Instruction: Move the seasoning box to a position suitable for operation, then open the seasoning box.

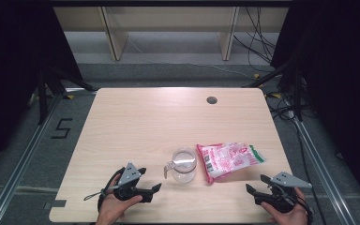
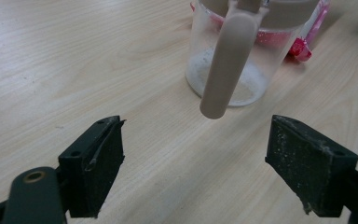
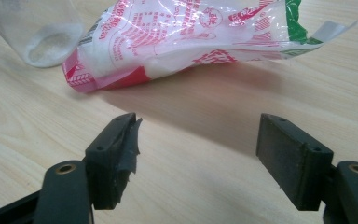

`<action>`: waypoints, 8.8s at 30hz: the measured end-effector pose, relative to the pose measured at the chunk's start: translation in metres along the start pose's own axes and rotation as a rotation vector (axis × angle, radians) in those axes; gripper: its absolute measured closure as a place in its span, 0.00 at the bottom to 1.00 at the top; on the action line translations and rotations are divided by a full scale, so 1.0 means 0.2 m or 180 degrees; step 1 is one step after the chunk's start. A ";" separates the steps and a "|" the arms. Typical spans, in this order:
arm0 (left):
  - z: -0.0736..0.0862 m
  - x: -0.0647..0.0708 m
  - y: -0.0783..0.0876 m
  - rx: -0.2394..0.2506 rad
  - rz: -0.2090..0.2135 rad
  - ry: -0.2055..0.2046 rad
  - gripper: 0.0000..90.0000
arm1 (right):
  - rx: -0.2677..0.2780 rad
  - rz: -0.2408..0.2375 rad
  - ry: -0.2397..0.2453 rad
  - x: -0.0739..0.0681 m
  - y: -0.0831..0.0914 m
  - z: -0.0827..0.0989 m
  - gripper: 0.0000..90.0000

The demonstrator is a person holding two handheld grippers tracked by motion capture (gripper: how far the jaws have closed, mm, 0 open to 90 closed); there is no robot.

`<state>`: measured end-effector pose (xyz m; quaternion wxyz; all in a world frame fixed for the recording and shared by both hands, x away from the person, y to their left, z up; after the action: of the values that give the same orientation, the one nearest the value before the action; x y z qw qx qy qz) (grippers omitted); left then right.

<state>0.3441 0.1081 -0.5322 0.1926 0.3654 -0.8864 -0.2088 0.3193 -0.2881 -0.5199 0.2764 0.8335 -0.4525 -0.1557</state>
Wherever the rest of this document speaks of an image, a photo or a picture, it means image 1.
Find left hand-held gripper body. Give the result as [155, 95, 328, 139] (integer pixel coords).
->
[105, 161, 155, 203]

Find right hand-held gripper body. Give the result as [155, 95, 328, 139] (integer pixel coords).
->
[254, 171, 313, 215]

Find black tape floor mark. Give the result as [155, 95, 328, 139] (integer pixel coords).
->
[50, 117, 74, 141]

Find bundle of black cables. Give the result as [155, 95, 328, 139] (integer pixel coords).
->
[232, 6, 278, 73]

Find pink and white plastic bag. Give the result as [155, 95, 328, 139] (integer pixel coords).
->
[195, 142, 267, 186]

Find person's left hand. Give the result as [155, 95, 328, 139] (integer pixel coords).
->
[95, 173, 143, 225]

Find black gripper lanyard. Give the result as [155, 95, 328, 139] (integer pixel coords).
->
[82, 167, 127, 214]

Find aluminium floor rail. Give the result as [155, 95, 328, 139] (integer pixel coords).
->
[292, 117, 360, 225]
[0, 93, 64, 225]

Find person's right hand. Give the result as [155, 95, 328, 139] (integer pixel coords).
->
[260, 187, 311, 225]

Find clear measuring cup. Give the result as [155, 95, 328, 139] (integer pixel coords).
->
[163, 146, 199, 185]

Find black floor cable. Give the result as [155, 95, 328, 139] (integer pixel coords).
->
[264, 89, 298, 122]

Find black curtain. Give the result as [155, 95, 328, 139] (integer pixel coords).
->
[270, 0, 360, 217]
[0, 0, 84, 177]

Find black metal stand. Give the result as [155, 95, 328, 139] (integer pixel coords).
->
[241, 60, 305, 122]
[37, 64, 98, 126]

